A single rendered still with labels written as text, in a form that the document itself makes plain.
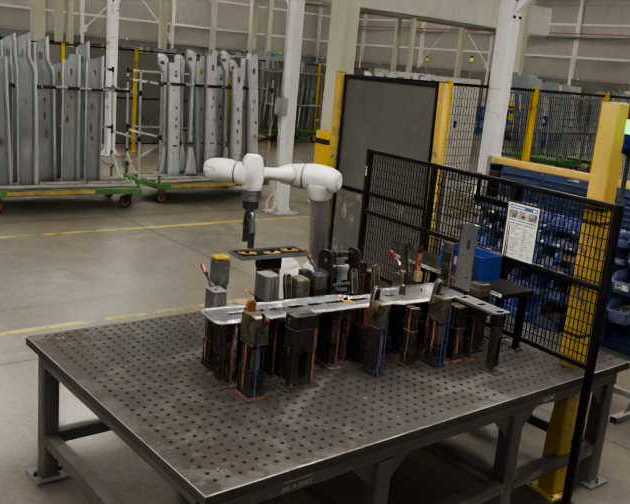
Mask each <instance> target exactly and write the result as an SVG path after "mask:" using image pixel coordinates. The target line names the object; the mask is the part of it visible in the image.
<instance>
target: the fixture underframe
mask: <svg viewBox="0 0 630 504"><path fill-rule="evenodd" d="M617 373H618V372H617ZM617 373H614V374H611V375H608V376H605V377H602V378H599V379H596V380H593V383H592V389H591V392H592V396H591V402H590V407H589V413H588V418H587V424H586V429H585V434H583V438H582V443H581V449H580V454H579V460H578V461H580V462H579V468H578V470H577V471H576V476H575V482H576V483H578V484H580V485H581V486H583V487H585V488H587V489H589V490H593V489H595V488H597V487H599V486H601V485H603V484H606V483H608V481H607V480H605V479H603V478H601V477H599V476H597V474H598V469H599V463H600V458H601V453H602V447H603V442H604V437H605V432H606V426H607V421H608V416H609V411H610V405H611V400H612V395H613V389H614V384H616V383H617V382H616V378H617ZM59 382H61V383H62V384H63V385H64V386H65V387H66V388H67V389H68V390H69V391H70V392H71V393H72V394H73V395H75V396H76V397H77V398H78V399H79V400H80V401H81V402H82V403H83V404H84V405H85V406H86V407H87V408H88V409H90V410H91V411H92V412H93V413H94V414H95V415H96V416H97V417H98V418H94V419H89V420H85V421H80V422H76V423H71V424H67V425H62V426H59ZM581 389H582V384H581V385H578V386H575V387H572V388H569V389H566V390H563V391H560V392H557V393H554V394H551V395H548V396H545V397H542V398H539V399H536V400H532V401H529V402H526V403H523V404H520V405H517V406H514V407H511V408H508V409H505V410H502V411H499V412H496V413H493V414H490V415H487V416H484V417H481V418H478V419H475V420H472V421H469V422H466V423H463V424H460V425H457V426H454V427H451V428H447V429H444V430H441V431H438V432H435V433H432V434H429V435H426V436H423V437H420V438H417V439H414V440H411V441H408V442H405V443H402V444H399V445H396V446H393V447H390V448H387V449H384V450H381V451H378V452H375V453H372V454H369V455H365V456H362V457H359V458H356V459H353V460H350V461H347V462H344V463H341V464H338V465H335V466H332V467H329V468H326V469H323V470H320V471H317V472H314V473H311V474H308V475H305V476H302V477H299V478H296V479H293V480H290V481H287V482H284V483H280V484H277V485H274V486H271V487H268V488H265V489H262V490H259V491H256V492H253V493H250V494H247V495H244V496H241V497H238V498H235V499H232V500H229V501H226V502H223V503H220V504H256V503H259V502H262V501H265V500H268V499H271V498H274V497H277V496H280V495H283V494H286V493H289V492H290V493H292V494H293V495H294V496H296V497H297V498H298V499H299V500H301V501H302V502H303V503H305V504H337V503H335V502H334V501H333V500H331V499H330V498H329V497H327V496H326V495H325V494H323V493H322V492H320V491H319V490H318V489H316V488H315V487H314V486H312V484H315V483H318V482H321V481H324V480H327V479H330V478H333V477H336V476H338V475H341V474H344V473H346V472H349V471H351V470H353V471H354V472H355V473H356V474H357V475H358V476H359V477H360V478H361V479H362V480H363V481H364V482H363V491H362V499H361V504H387V500H388V492H389V484H390V477H391V476H392V474H393V473H394V472H395V470H396V469H397V467H398V466H399V465H400V463H401V462H402V460H403V459H404V458H405V456H406V455H407V453H408V452H409V451H411V450H414V449H417V448H420V447H421V448H423V449H424V450H426V451H428V452H430V453H431V454H433V455H435V456H436V457H438V458H440V459H442V460H443V461H445V462H447V463H448V464H450V465H452V466H454V467H455V468H457V469H459V470H461V471H462V472H464V473H466V474H467V475H469V476H471V477H473V478H474V479H476V480H478V481H480V482H481V484H479V485H476V486H474V487H471V488H469V489H466V490H464V491H461V492H459V493H457V494H454V495H452V496H449V497H447V498H444V499H442V500H440V501H437V502H435V503H432V504H481V503H483V502H485V501H488V504H510V492H512V491H513V489H515V488H517V487H520V486H522V485H524V484H526V483H528V482H530V481H532V480H534V479H536V478H538V477H540V476H542V475H544V474H547V473H550V472H553V471H555V470H558V469H561V468H563V467H566V466H568V461H569V456H570V453H567V454H564V455H560V456H557V455H555V454H551V455H548V456H545V457H542V458H539V459H536V460H534V461H531V462H529V463H527V464H525V465H523V466H521V467H519V468H517V469H516V463H517V457H518V451H519V445H520V439H521V433H522V428H523V426H524V425H525V423H529V424H531V425H533V426H535V427H537V428H539V429H541V430H543V431H545V432H547V429H548V425H549V421H550V418H548V417H546V416H544V415H542V414H539V413H537V412H535V411H534V410H535V408H536V407H537V406H539V405H542V404H546V403H550V402H554V401H558V400H561V399H564V398H567V397H570V396H573V395H576V394H579V393H581ZM494 422H495V424H496V425H497V426H498V428H499V433H498V440H497V446H496V453H495V459H494V466H493V470H492V469H490V468H489V467H487V466H485V465H483V464H481V463H480V462H478V461H476V460H474V459H472V458H471V457H469V456H467V455H465V454H463V453H462V452H460V451H458V450H456V449H454V448H453V447H451V446H449V445H447V444H445V443H444V442H442V441H441V440H444V439H447V438H450V437H453V436H456V435H459V434H462V433H465V432H467V431H470V430H473V429H476V428H479V427H482V426H485V425H488V424H491V423H494ZM108 431H113V432H114V433H115V434H116V435H117V436H118V437H120V438H121V439H122V440H123V441H124V442H125V443H126V444H127V445H128V446H129V447H130V448H131V449H132V450H133V451H135V452H136V453H137V454H138V455H139V456H140V457H141V458H142V459H143V460H144V461H145V462H146V463H147V464H148V465H150V466H151V467H152V468H153V469H154V470H155V471H156V472H157V473H158V474H159V475H160V476H161V477H162V478H163V479H165V480H166V481H167V482H168V483H169V484H170V485H171V486H172V487H173V488H174V489H175V490H176V491H177V492H178V493H180V494H181V495H182V496H183V497H184V498H185V499H186V500H187V501H188V502H189V503H190V504H199V503H198V502H197V501H196V500H195V499H194V498H193V497H192V496H191V495H190V494H188V493H187V492H186V491H185V490H184V489H183V488H182V487H181V486H180V485H179V484H178V483H176V482H175V481H174V480H173V479H172V478H171V477H170V476H169V475H168V474H167V473H166V472H164V471H163V470H162V469H161V468H160V467H159V466H158V465H157V464H156V463H155V462H154V461H152V460H151V459H150V458H149V457H148V456H147V455H146V454H145V453H144V452H143V451H142V450H140V449H139V448H138V447H137V446H136V445H135V444H134V443H133V442H132V441H131V440H130V439H128V438H127V437H126V436H125V435H124V434H123V433H122V432H121V431H120V430H119V429H118V428H117V427H115V426H114V425H113V424H112V423H111V422H110V421H109V420H108V419H107V418H106V417H105V416H103V415H102V414H101V413H100V412H99V411H98V410H97V409H96V408H95V407H94V406H93V405H91V404H90V403H89V402H88V401H87V400H86V399H85V398H84V397H83V396H82V395H81V394H79V393H78V392H77V391H76V390H75V389H74V388H73V387H72V386H71V385H70V384H69V383H67V382H66V381H65V380H64V379H63V378H62V377H61V376H60V375H59V374H58V373H57V372H55V371H54V370H53V369H52V368H51V367H50V366H49V365H48V364H47V363H46V362H45V361H43V360H42V359H41V358H40V357H39V356H38V466H37V467H33V468H29V469H26V472H27V474H28V475H29V476H30V477H31V479H32V480H33V481H34V482H35V484H36V485H37V486H41V485H44V484H48V483H52V482H55V481H59V480H63V479H67V478H70V476H71V477H72V478H73V479H74V481H75V482H76V483H77V484H78V485H79V486H80V487H81V488H82V490H83V491H84V492H85V493H86V494H87V495H88V496H89V498H90V499H91V500H92V501H93V502H94V503H95V504H123V503H122V502H121V501H120V500H119V499H118V498H117V497H116V496H115V495H114V494H113V492H112V491H111V490H110V489H109V488H108V487H107V486H106V485H105V484H104V483H103V482H102V481H101V480H100V479H99V478H98V476H97V475H96V474H95V473H94V472H93V471H92V470H91V469H90V468H89V467H88V466H87V465H86V464H85V463H84V462H83V460H82V459H81V458H80V457H79V456H78V455H77V454H76V453H75V452H74V451H73V450H72V449H71V448H70V447H69V446H68V444H67V443H66V442H65V441H70V440H74V439H78V438H82V437H86V436H91V435H95V434H99V433H103V432H108Z"/></svg>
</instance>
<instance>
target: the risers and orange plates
mask: <svg viewBox="0 0 630 504"><path fill-rule="evenodd" d="M285 321H286V318H280V319H279V328H278V329H277V337H276V349H275V361H274V374H275V375H276V376H281V375H282V373H283V361H284V349H285V339H286V338H285V337H286V326H285ZM391 326H392V312H391V311H389V317H388V326H387V327H388V329H387V335H386V332H385V335H386V344H385V340H384V345H385V354H384V355H386V354H389V343H390V334H391ZM368 328H369V327H367V326H366V325H364V324H362V323H360V322H358V321H356V322H351V330H350V333H349V343H348V349H347V356H348V357H349V358H351V359H353V360H354V361H356V362H358V363H359V364H361V363H363V362H364V353H365V348H366V347H367V338H368V334H369V329H368Z"/></svg>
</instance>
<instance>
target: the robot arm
mask: <svg viewBox="0 0 630 504"><path fill-rule="evenodd" d="M203 171H204V174H205V176H206V177H207V178H208V179H210V180H212V181H216V182H222V183H236V184H240V185H242V197H241V198H242V199H243V203H242V207H243V208H244V209H245V213H244V218H243V223H242V224H243V234H242V242H247V249H254V236H255V233H256V232H255V215H256V214H255V213H254V209H258V207H259V201H258V200H260V199H261V188H262V184H263V180H264V179H266V180H276V181H279V182H281V183H283V184H286V185H292V186H295V187H299V188H303V189H306V191H307V193H308V197H309V198H310V224H309V254H310V256H311V257H312V258H311V259H312V261H313V262H314V264H315V266H317V265H318V255H319V252H320V251H321V250H322V249H327V242H328V222H329V200H330V199H331V197H332V195H333V193H336V192H337V191H339V190H340V188H341V186H342V175H341V173H340V172H339V171H338V170H336V169H334V168H332V167H329V166H325V165H319V164H304V163H300V164H285V165H282V166H280V167H278V168H267V167H264V162H263V158H262V157H261V156H260V155H257V154H246V155H245V157H244V158H243V161H242V162H237V161H234V160H232V159H226V158H213V159H209V160H207V162H205V164H204V169H203ZM304 268H308V269H310V270H312V272H314V270H313V266H312V264H311V262H310V260H309V259H308V261H307V262H306V263H305V265H304ZM299 269H303V268H301V267H299V264H298V262H297V261H296V260H294V259H293V258H290V257H289V258H282V264H281V269H280V287H279V300H283V296H284V294H283V275H284V274H285V273H289V274H291V276H293V275H298V270H299Z"/></svg>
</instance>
